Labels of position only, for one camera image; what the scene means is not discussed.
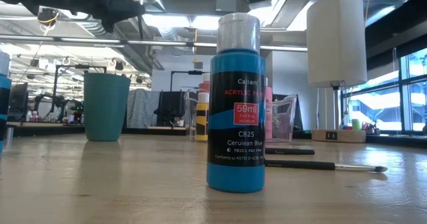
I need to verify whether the tall rose pink paint bottle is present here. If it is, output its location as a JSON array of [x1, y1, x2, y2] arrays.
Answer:
[[199, 72, 211, 93]]

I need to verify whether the small lemon yellow paint bottle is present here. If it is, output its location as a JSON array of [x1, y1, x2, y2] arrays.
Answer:
[[195, 91, 210, 142]]

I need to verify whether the small blue paint bottle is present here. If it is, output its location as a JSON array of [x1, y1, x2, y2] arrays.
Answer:
[[0, 51, 13, 155]]

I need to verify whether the tall light pink paint bottle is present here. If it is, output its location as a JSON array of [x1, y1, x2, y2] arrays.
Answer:
[[266, 77, 274, 141]]

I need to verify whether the clear plastic tray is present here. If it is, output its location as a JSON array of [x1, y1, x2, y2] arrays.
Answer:
[[184, 87, 298, 143]]

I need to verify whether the cerulean blue paint bottle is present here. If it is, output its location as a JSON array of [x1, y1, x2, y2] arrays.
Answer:
[[205, 12, 267, 193]]

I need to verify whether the grey ceiling unit box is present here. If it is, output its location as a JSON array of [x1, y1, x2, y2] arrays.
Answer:
[[215, 0, 251, 13]]

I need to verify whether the teal plastic cup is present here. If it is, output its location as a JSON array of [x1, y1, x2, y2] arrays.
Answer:
[[83, 72, 131, 142]]

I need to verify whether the black background partition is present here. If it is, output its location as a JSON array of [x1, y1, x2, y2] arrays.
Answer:
[[156, 90, 186, 127]]

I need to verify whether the black background monitor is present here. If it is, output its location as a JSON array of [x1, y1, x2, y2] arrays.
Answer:
[[8, 82, 29, 125]]

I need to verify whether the table lamp white shade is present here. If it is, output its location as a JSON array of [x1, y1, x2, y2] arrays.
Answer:
[[306, 0, 368, 144]]

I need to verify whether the black ceiling device yellow cable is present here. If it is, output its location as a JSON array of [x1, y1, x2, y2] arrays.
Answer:
[[36, 7, 61, 27]]

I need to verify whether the black background gantry frame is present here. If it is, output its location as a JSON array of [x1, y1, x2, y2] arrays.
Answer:
[[169, 69, 211, 93]]

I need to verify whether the black aluminium table frame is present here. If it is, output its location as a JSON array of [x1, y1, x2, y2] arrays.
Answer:
[[366, 133, 427, 149]]

